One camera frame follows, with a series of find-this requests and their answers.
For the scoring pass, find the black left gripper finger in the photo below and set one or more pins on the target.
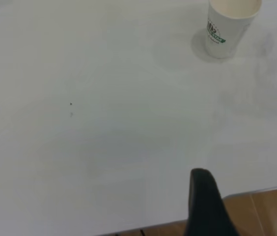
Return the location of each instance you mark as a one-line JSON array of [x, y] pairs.
[[204, 209]]

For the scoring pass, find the white paper coffee cup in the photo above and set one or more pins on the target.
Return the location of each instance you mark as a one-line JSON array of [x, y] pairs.
[[227, 32]]

